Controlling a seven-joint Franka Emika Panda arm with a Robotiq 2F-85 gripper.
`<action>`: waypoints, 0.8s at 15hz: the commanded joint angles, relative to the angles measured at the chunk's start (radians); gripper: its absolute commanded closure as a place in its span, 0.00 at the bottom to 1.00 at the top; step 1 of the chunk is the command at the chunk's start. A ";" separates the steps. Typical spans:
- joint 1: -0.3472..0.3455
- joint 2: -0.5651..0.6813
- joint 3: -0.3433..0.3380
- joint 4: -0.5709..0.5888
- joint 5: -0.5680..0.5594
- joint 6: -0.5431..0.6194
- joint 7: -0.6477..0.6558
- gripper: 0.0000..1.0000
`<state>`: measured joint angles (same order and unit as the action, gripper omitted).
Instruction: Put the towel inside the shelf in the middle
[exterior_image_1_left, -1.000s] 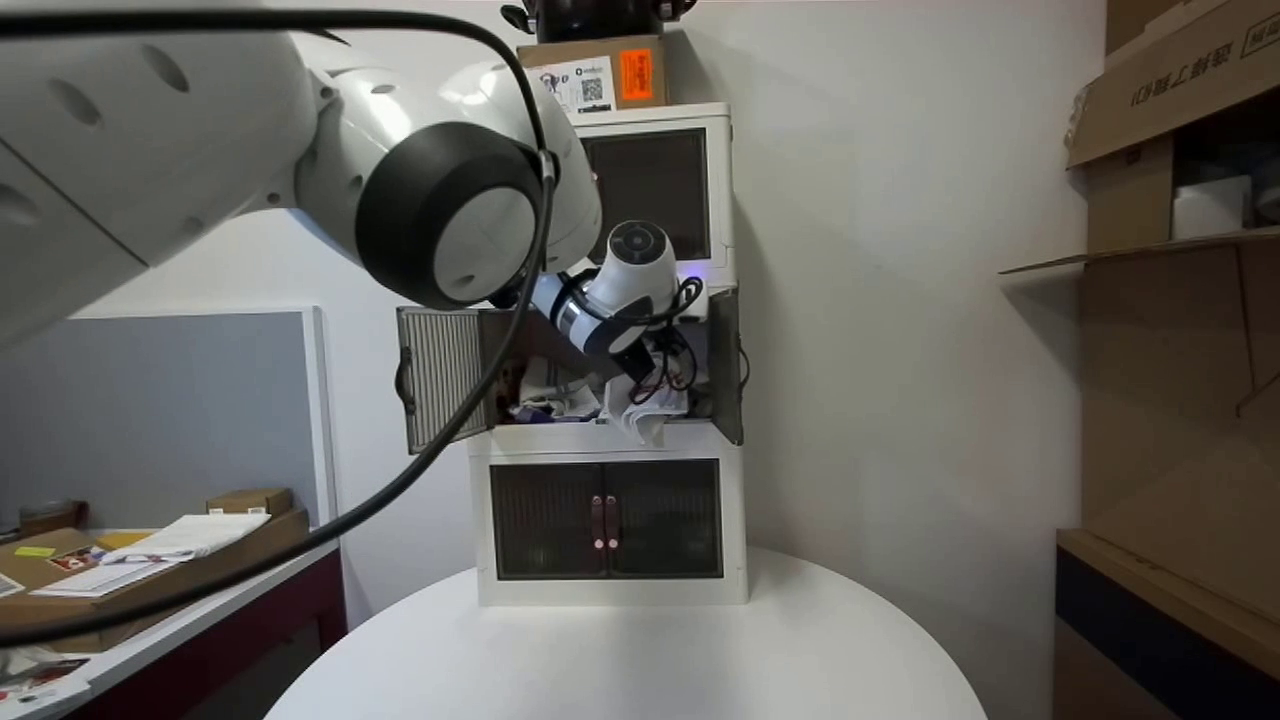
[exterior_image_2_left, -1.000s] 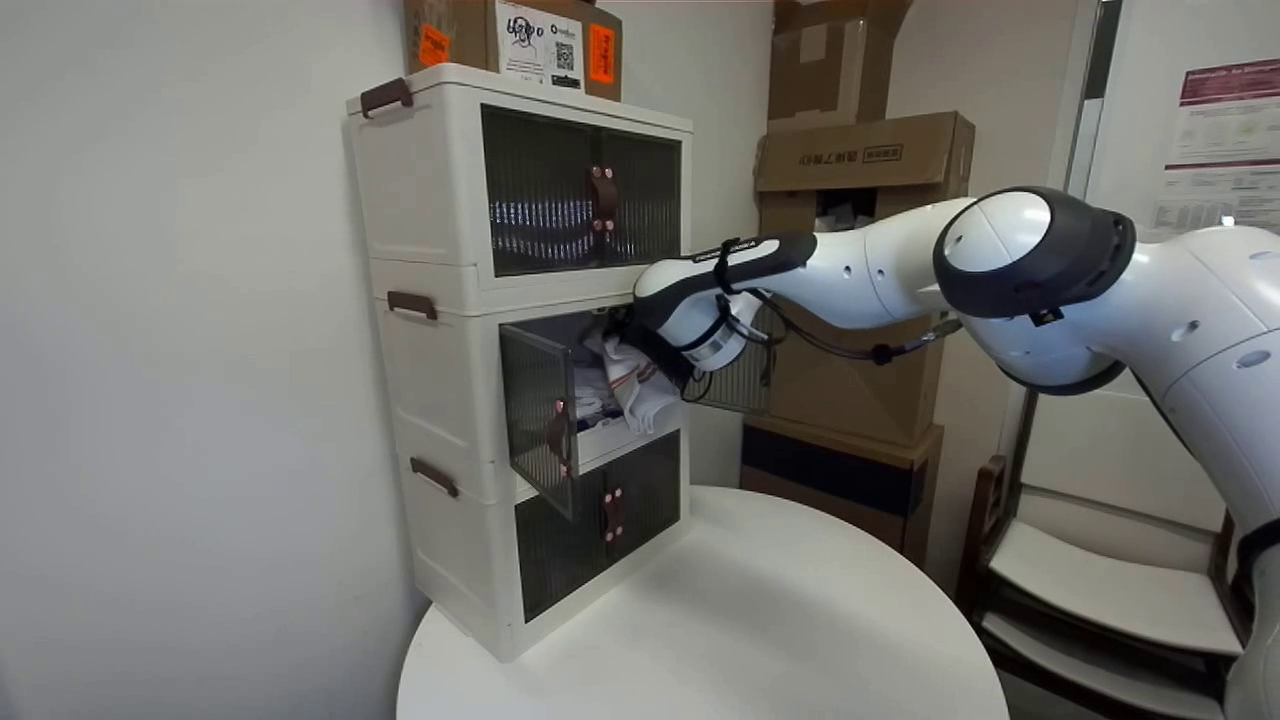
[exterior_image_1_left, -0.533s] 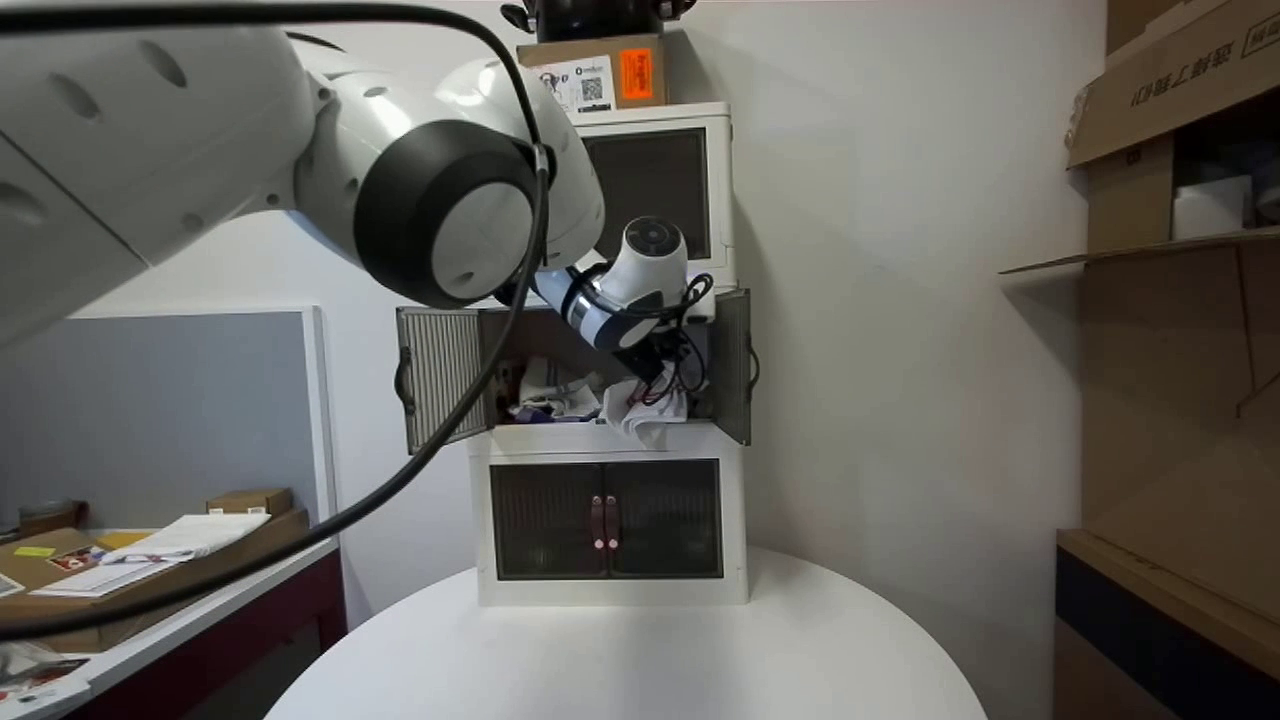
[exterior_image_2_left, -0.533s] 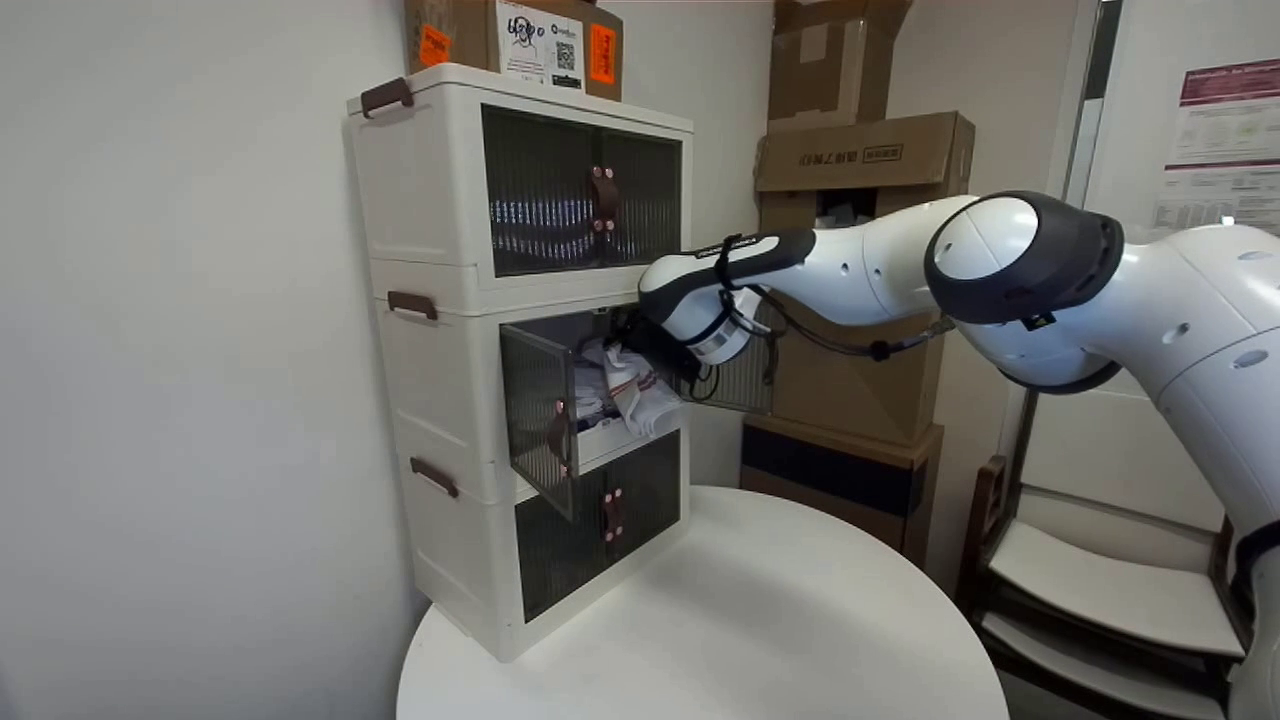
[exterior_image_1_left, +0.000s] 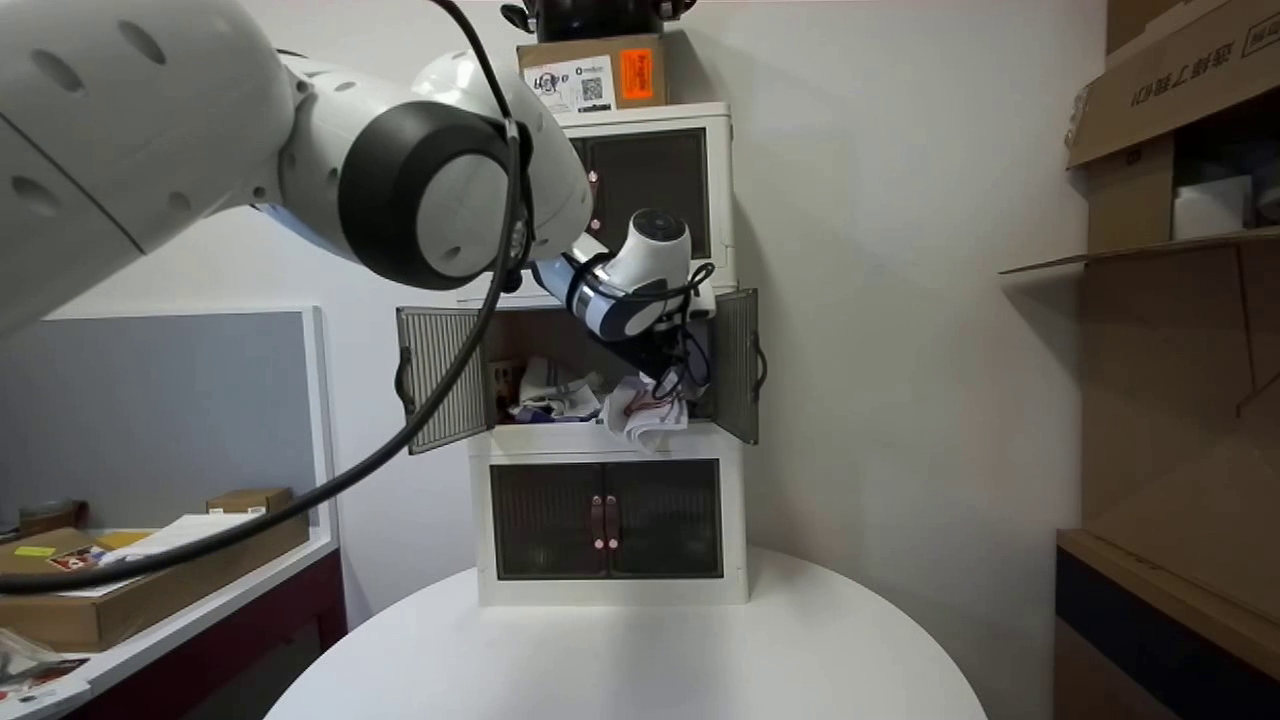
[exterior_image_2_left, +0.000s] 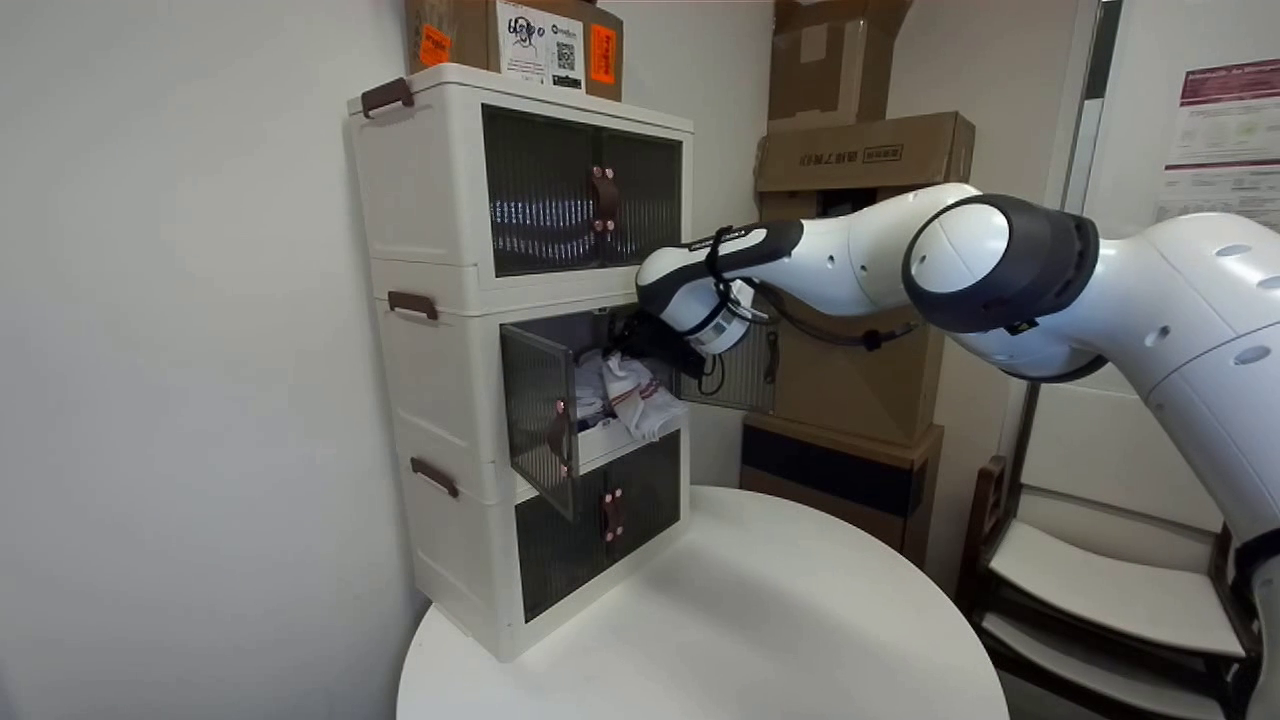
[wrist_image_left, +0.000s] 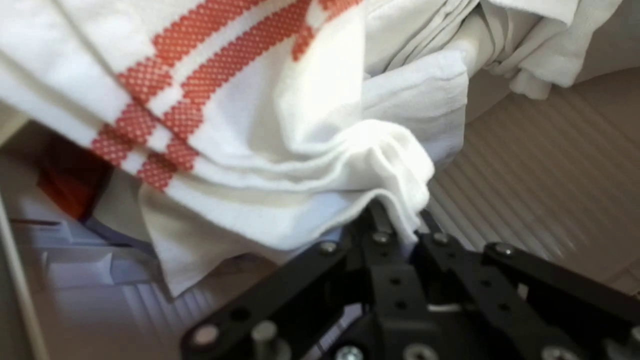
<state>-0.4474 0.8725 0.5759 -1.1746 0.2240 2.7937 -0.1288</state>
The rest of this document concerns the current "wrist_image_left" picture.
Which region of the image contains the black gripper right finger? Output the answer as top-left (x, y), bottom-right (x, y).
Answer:
top-left (411, 209), bottom-right (640, 360)

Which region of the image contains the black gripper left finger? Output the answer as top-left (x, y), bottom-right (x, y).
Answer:
top-left (178, 199), bottom-right (421, 360)

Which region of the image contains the white towel with red stripes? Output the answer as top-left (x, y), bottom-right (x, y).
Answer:
top-left (0, 0), bottom-right (472, 299)

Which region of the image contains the pile of white clothes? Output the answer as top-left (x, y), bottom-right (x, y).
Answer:
top-left (363, 0), bottom-right (626, 103)

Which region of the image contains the pale blue striped cloth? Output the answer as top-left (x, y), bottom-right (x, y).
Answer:
top-left (0, 212), bottom-right (202, 360)

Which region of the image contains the orange red fabric item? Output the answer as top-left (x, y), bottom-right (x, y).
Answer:
top-left (37, 136), bottom-right (116, 224)

